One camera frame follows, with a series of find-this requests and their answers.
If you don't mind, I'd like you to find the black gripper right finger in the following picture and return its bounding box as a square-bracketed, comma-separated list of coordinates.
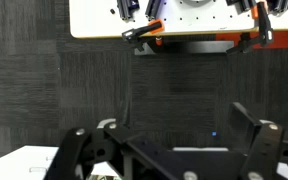
[228, 101, 288, 180]

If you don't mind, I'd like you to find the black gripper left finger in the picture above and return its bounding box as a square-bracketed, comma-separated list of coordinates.
[43, 118, 182, 180]

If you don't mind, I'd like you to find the white tape drawer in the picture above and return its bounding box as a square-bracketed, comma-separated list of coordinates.
[0, 144, 118, 180]

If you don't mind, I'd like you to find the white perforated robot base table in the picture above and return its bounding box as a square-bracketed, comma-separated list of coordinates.
[68, 0, 288, 39]

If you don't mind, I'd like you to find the orange black bar clamp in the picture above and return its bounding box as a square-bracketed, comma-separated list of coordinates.
[121, 19, 167, 44]
[225, 1, 275, 56]

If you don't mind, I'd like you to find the grey metal crossbar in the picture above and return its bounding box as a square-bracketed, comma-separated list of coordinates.
[133, 40, 235, 56]

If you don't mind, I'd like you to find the black aluminium extrusion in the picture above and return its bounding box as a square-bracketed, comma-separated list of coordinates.
[267, 0, 288, 14]
[116, 0, 141, 21]
[225, 0, 257, 13]
[144, 0, 168, 21]

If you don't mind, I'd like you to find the orange red base frame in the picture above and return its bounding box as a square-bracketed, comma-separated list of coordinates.
[215, 30, 288, 50]

